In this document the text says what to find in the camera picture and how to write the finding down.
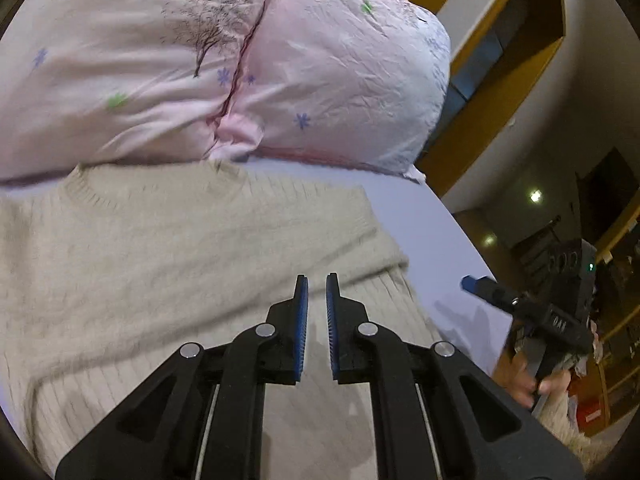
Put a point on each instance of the beige cable knit sweater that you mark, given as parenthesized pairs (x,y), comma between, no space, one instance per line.
(104,275)

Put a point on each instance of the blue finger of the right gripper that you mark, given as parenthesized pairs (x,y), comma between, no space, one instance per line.
(493,293)

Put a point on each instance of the left pink floral pillow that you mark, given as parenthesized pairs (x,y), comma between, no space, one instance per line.
(91,81)

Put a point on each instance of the pink floral pillow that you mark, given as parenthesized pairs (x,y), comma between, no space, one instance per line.
(91,81)
(351,83)

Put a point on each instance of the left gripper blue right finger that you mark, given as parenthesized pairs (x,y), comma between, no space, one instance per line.
(436,415)

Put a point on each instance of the right pink floral pillow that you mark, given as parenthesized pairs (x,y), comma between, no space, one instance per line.
(351,83)

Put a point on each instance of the person's right hand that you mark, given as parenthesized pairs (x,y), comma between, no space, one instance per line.
(511,374)

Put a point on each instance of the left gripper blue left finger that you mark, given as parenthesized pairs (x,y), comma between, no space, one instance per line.
(199,414)

